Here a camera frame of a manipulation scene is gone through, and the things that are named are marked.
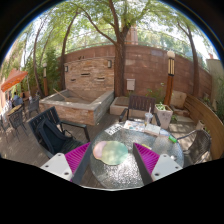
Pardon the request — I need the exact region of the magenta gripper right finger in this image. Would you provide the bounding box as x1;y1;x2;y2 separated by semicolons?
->
133;143;183;185

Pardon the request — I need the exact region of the black backpack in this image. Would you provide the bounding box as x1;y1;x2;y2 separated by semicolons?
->
36;119;73;155

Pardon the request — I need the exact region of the open book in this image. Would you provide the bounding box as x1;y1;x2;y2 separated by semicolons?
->
144;124;160;136

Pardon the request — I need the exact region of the square concrete planter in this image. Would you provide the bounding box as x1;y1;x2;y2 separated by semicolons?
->
154;104;173;129

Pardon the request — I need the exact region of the stone fountain basin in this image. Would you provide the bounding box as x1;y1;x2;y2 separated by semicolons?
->
39;91;114;125

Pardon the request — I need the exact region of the orange patio umbrella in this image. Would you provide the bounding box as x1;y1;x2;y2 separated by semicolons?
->
1;68;28;92

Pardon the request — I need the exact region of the wooden lamp post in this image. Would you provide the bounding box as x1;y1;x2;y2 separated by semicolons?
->
43;63;48;96
164;50;175;105

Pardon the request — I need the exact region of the wooden lamp post left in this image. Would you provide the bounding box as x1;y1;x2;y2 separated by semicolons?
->
43;63;48;96

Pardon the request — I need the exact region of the grey electrical box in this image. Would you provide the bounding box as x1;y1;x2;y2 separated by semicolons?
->
127;79;135;91

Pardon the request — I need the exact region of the printed paper sheet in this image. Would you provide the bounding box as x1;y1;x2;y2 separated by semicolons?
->
105;124;122;135

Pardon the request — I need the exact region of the wooden lamp post right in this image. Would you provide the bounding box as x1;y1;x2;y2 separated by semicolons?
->
164;50;175;105

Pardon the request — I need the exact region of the black chair with backpack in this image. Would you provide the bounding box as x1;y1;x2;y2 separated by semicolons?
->
28;107;90;158

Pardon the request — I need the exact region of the curved wooden bench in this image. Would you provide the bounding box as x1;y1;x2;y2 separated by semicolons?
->
184;95;224;160

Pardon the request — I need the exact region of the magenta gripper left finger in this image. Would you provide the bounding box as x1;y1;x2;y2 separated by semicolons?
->
41;143;91;185

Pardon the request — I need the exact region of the plastic cup with straw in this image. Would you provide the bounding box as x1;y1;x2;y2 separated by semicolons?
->
144;107;153;127

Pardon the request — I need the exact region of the round glass patio table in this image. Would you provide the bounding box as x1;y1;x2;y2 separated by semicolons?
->
90;128;184;189

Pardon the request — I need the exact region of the dark wooden slat chair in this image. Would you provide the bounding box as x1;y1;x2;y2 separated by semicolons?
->
119;95;161;126

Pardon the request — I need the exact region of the metal mesh chair right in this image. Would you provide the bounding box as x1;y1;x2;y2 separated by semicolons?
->
178;129;211;167

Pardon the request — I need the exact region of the black chair far left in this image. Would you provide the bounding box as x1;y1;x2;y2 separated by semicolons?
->
9;110;26;134

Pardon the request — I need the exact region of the large tree trunk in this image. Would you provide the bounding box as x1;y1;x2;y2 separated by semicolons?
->
77;0;132;97

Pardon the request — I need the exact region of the green marker pen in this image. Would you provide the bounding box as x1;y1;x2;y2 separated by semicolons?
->
168;136;177;143

